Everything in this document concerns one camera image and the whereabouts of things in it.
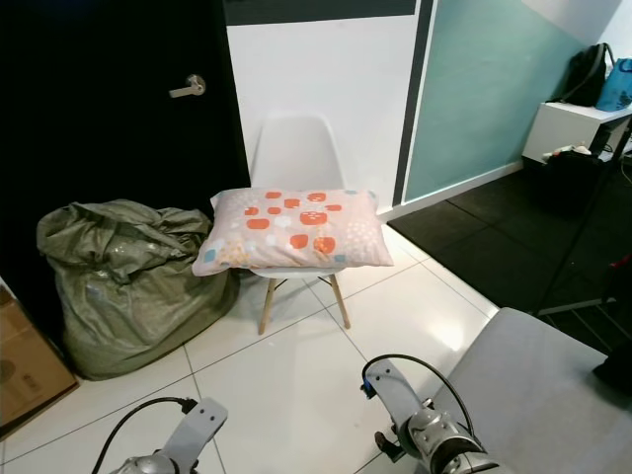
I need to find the white desk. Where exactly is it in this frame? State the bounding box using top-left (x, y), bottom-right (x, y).
top-left (521, 99), bottom-right (632, 165)

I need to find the black backpack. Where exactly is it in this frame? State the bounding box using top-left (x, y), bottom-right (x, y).
top-left (558, 42), bottom-right (615, 106)

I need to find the black door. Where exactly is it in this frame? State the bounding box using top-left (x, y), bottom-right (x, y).
top-left (0, 0), bottom-right (252, 345)

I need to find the black stand pole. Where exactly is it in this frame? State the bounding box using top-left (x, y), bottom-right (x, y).
top-left (538, 118), bottom-right (632, 318)

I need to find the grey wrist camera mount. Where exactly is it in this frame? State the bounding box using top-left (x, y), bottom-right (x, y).
top-left (362, 358), bottom-right (428, 436)
top-left (158, 398), bottom-right (229, 474)

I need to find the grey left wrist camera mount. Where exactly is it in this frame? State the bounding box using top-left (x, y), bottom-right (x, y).
top-left (158, 398), bottom-right (229, 474)

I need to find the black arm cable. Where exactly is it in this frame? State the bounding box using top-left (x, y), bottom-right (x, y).
top-left (94, 398), bottom-right (197, 474)
top-left (362, 354), bottom-right (476, 436)

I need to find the black bin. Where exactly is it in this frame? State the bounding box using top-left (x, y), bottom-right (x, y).
top-left (528, 146), bottom-right (609, 214)

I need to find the brown cardboard box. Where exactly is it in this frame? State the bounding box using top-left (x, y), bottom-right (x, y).
top-left (0, 286), bottom-right (79, 437)

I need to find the black floor mat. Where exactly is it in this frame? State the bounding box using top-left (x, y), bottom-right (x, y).
top-left (387, 158), bottom-right (632, 358)

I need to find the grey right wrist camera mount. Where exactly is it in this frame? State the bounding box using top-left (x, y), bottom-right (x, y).
top-left (362, 358), bottom-right (428, 436)

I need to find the blue bag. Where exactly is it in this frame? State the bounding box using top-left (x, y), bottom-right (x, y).
top-left (595, 57), bottom-right (632, 113)

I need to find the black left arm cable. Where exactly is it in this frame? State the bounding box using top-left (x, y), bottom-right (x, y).
top-left (94, 398), bottom-right (197, 474)

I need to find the green woven sack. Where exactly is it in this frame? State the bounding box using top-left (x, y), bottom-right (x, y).
top-left (37, 200), bottom-right (241, 382)

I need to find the silver door handle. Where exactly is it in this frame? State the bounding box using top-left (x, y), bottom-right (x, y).
top-left (169, 74), bottom-right (207, 99)

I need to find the pink pillow with orange pattern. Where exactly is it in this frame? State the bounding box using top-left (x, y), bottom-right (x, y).
top-left (192, 188), bottom-right (394, 278)

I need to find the white plastic chair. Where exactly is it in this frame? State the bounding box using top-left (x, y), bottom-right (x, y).
top-left (250, 114), bottom-right (354, 338)

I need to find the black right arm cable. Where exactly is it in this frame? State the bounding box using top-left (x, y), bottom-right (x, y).
top-left (362, 354), bottom-right (476, 436)

